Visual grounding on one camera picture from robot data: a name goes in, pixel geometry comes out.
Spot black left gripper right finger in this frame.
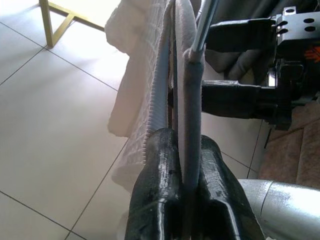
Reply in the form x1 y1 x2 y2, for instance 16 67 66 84
194 134 263 240

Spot gold metal table frame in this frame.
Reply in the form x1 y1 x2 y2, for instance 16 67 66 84
38 0 107 48

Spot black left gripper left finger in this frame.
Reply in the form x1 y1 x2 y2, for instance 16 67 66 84
126 127 191 240

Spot brown textured fabric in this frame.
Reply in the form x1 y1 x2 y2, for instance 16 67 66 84
257 107 320 191

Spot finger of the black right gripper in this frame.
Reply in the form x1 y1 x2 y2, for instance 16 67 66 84
206 17 278 52
201 79 277 123

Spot white waffle knit shirt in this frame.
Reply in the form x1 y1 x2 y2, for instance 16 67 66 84
104 0 176 201

